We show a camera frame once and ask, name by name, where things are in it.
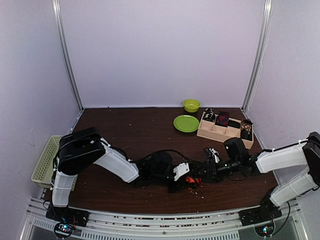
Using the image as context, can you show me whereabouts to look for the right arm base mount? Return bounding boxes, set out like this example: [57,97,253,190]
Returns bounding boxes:
[238,199,282,226]

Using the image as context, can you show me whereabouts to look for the green plate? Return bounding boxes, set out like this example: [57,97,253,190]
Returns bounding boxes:
[173,115,200,133]

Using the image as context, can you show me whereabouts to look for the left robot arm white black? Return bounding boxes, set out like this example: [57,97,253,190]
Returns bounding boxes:
[50,127,202,222]

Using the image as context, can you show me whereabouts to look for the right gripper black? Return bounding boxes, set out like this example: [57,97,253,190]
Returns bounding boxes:
[194,158,240,184]

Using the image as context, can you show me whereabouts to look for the black white patterned rolled tie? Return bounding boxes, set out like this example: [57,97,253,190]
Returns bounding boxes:
[202,108,216,123]

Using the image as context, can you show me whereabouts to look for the aluminium frame post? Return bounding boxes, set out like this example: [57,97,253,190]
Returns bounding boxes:
[242,0,273,115]
[52,0,84,112]

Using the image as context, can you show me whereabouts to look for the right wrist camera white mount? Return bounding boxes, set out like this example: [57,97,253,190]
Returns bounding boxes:
[203,147,221,164]

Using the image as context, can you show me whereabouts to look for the wooden compartment box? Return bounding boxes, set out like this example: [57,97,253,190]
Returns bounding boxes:
[196,112,254,149]

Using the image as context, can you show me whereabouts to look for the green bowl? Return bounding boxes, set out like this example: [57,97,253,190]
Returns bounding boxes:
[182,99,201,113]

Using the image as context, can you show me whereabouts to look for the left aluminium frame post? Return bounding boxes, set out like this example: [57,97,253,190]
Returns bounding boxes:
[52,0,84,112]

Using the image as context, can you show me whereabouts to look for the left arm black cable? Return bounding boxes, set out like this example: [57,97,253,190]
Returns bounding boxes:
[129,149,201,166]

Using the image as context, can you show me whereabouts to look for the right aluminium frame post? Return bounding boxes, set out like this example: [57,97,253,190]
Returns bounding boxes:
[242,0,273,115]

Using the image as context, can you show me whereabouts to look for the red navy rolled tie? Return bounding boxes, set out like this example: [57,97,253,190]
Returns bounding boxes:
[215,111,230,127]

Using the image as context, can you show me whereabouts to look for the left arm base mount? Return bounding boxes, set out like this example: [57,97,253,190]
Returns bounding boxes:
[45,202,90,227]

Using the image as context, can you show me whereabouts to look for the red navy striped tie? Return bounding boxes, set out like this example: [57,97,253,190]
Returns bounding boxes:
[185,176,202,189]

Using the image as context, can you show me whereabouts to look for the pale green perforated basket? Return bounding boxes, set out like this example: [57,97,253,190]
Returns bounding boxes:
[30,135,78,192]

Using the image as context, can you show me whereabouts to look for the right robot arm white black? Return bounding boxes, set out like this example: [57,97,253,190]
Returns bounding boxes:
[199,131,320,221]

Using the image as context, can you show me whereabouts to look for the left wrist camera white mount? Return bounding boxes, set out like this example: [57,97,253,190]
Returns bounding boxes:
[173,162,190,182]

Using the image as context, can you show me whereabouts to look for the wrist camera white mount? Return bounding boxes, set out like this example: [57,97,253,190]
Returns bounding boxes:
[173,162,190,182]
[203,147,221,164]

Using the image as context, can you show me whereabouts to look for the brown patterned rolled tie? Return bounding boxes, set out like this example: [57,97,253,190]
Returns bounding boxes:
[240,119,253,141]

